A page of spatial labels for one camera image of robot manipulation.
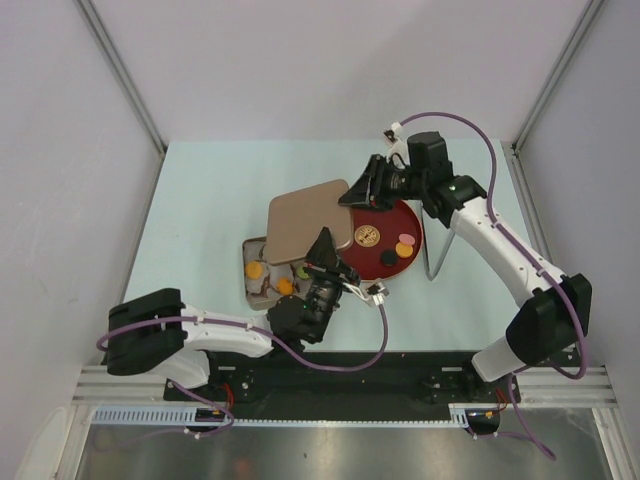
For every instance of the orange biscuit cookie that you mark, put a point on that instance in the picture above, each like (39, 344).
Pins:
(254, 270)
(403, 250)

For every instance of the gold tin lid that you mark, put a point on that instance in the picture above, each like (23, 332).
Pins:
(295, 220)

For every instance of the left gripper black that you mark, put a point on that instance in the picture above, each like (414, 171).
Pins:
(333, 268)

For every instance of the gold cookie tin box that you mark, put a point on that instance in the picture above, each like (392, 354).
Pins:
(255, 295)

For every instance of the red round tray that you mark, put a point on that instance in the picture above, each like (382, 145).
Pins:
(374, 232)

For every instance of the black sandwich cookie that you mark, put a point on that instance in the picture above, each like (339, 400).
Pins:
(388, 258)

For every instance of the pink sandwich cookie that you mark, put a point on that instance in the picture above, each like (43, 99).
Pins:
(406, 239)

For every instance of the orange biscuit cookie right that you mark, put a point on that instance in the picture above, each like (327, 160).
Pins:
(403, 250)

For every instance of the white paper cookie cups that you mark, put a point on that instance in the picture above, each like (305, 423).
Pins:
(265, 282)

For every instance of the metal serving tongs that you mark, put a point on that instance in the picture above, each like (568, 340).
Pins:
(437, 241)

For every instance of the orange fish-shaped cookie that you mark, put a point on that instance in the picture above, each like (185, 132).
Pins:
(285, 286)

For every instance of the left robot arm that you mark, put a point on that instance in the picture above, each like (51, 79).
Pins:
(160, 333)

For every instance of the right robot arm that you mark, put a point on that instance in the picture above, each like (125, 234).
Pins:
(554, 308)

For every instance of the orange biscuit cookie bottom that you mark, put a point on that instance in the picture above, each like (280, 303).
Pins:
(254, 270)

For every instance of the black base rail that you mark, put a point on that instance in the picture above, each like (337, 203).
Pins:
(399, 387)

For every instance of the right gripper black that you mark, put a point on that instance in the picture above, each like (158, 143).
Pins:
(378, 180)

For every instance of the green sandwich cookie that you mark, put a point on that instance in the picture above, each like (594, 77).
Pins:
(301, 273)

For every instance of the aluminium frame right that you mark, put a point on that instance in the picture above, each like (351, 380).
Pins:
(543, 388)

